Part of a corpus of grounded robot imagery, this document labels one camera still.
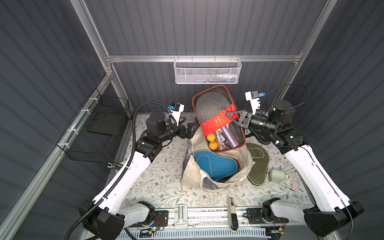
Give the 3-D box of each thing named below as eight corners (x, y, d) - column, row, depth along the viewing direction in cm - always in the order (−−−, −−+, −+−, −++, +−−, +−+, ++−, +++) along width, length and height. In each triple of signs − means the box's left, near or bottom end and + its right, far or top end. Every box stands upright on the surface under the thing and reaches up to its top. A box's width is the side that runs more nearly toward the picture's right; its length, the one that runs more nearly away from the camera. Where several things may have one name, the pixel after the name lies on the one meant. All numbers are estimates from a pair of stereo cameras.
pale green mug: (268, 183, 86) (274, 178, 80) (266, 174, 89) (271, 169, 83) (281, 183, 86) (288, 178, 80) (278, 174, 89) (285, 169, 83)
